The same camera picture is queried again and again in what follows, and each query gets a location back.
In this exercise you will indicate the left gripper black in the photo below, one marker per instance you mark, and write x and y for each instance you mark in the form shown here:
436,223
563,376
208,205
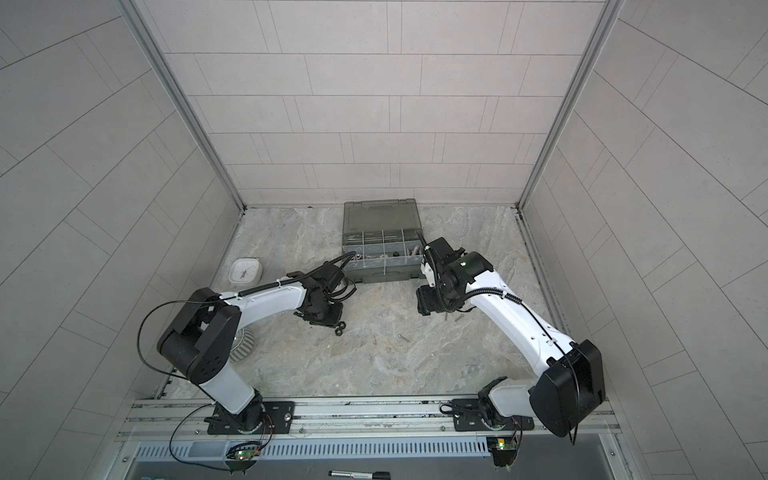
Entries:
334,321

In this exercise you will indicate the left controller board green LED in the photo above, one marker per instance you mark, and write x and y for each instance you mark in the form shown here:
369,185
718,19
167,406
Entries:
242,456

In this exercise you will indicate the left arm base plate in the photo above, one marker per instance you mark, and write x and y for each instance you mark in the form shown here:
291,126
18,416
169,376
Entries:
279,415

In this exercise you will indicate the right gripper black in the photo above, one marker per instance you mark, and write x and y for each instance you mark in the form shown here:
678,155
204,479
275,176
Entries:
424,301

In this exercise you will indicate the black nut cluster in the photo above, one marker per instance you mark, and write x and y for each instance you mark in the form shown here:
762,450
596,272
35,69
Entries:
341,327

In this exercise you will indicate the white vent grille strip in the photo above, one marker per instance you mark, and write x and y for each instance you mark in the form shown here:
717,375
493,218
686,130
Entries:
329,448

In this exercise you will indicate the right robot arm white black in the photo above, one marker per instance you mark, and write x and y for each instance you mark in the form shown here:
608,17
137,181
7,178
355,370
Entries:
570,377

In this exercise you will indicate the aluminium mounting rail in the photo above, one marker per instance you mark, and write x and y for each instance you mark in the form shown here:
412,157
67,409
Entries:
314,418

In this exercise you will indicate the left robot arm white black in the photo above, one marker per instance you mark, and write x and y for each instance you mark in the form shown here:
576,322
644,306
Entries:
209,334

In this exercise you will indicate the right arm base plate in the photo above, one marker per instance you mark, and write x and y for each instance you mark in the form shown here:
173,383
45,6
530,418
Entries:
474,415

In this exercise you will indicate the black marker pen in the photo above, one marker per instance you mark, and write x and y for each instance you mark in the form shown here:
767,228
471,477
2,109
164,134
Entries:
377,475

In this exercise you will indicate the right controller board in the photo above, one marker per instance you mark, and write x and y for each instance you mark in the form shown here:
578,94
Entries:
503,450

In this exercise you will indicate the green plastic organizer box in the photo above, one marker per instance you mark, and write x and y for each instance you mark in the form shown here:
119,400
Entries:
383,236

